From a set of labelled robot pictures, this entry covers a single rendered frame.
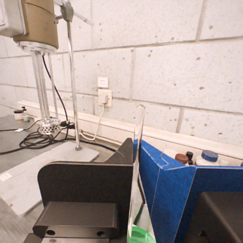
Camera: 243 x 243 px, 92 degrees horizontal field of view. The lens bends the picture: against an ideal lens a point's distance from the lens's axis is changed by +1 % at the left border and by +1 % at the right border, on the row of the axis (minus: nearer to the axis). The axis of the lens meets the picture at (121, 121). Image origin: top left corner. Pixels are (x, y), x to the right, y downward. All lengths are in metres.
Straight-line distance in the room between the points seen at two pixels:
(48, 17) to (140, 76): 0.35
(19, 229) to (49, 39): 0.44
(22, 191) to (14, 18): 0.42
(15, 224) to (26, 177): 0.14
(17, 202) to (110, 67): 0.57
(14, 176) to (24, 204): 0.13
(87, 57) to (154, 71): 0.36
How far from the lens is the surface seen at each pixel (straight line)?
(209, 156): 0.45
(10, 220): 0.43
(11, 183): 0.51
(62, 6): 0.52
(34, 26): 0.40
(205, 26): 0.55
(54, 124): 0.43
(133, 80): 0.56
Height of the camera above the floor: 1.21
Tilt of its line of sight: 19 degrees down
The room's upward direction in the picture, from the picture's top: 3 degrees clockwise
